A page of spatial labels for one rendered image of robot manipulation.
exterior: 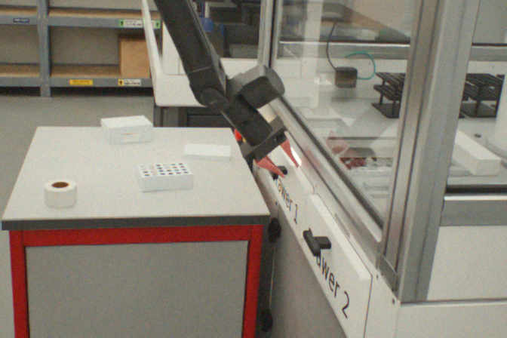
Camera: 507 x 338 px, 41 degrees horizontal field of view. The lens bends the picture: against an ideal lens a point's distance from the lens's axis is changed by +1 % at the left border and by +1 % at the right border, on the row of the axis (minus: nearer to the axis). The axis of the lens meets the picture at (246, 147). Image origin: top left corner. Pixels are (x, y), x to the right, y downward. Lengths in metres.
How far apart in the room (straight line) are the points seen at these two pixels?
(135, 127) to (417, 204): 1.20
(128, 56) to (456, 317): 4.41
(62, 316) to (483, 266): 1.02
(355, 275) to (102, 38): 4.72
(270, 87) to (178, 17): 0.22
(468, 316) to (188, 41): 0.61
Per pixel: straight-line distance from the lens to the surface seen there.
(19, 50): 5.60
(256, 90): 1.23
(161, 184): 1.61
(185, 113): 2.17
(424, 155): 0.82
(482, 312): 0.97
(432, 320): 0.94
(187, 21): 1.13
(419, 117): 0.83
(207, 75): 1.19
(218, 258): 1.58
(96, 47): 5.58
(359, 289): 0.99
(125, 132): 1.92
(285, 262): 1.54
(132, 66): 5.18
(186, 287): 1.61
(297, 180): 1.29
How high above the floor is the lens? 1.41
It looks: 20 degrees down
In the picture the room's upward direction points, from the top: 4 degrees clockwise
